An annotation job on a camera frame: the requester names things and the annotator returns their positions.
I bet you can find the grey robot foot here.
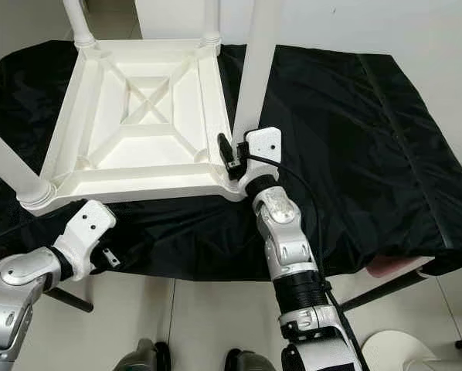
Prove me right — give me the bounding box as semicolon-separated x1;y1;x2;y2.
114;339;172;371
225;349;280;371

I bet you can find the grey left robot foot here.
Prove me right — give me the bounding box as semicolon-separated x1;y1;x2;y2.
114;339;172;371

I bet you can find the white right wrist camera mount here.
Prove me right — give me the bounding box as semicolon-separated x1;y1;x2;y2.
243;126;284;190

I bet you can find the black cloth table cover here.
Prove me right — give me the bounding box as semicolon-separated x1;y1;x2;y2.
0;40;462;277

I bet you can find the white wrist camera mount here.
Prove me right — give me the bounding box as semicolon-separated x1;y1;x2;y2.
243;126;284;190
65;199;117;281

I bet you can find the black metal table leg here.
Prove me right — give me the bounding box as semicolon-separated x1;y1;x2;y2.
339;271;426;312
46;286;95;314

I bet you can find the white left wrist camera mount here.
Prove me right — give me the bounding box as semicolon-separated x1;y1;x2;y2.
65;199;117;281

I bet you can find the grey right robot foot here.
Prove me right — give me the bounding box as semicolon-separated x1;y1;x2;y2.
225;349;280;371

